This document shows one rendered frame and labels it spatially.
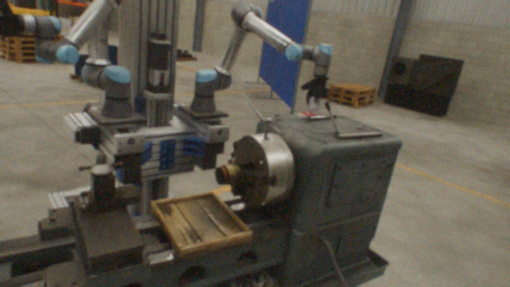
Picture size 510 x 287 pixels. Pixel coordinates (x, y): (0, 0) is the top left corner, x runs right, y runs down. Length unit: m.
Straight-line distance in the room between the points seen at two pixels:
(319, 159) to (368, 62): 10.90
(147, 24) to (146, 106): 0.43
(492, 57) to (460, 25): 1.22
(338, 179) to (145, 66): 1.17
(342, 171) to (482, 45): 9.92
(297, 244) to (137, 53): 1.26
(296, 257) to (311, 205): 0.27
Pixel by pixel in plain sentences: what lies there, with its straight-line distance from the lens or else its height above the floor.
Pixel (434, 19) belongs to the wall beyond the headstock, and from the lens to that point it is 11.71.
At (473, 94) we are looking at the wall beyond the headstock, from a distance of 11.30.
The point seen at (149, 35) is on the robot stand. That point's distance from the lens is 2.00.
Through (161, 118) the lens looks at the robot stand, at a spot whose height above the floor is 1.10.
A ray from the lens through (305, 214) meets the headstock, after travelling 1.50.
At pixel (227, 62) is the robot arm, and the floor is 1.45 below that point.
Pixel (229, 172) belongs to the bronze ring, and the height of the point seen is 1.10.
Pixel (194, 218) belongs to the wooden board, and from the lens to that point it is 1.50.
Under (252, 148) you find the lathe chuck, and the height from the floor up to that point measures 1.18.
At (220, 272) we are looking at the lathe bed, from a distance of 1.49.
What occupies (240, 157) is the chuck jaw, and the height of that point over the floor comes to 1.14.
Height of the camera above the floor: 1.68
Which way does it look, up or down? 18 degrees down
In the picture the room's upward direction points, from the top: 8 degrees clockwise
